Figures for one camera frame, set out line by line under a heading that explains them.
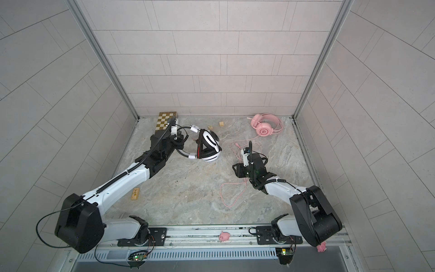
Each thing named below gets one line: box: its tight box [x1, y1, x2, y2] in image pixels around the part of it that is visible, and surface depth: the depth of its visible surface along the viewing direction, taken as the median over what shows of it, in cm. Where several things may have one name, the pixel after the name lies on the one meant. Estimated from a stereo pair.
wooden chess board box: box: [155, 111, 178, 130], surface depth 114 cm
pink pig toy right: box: [316, 240, 327, 253], surface depth 68 cm
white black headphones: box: [176, 124, 223, 163], surface depth 75 cm
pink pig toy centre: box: [219, 230, 231, 242], surface depth 72 cm
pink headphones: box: [250, 112, 284, 138], surface depth 107 cm
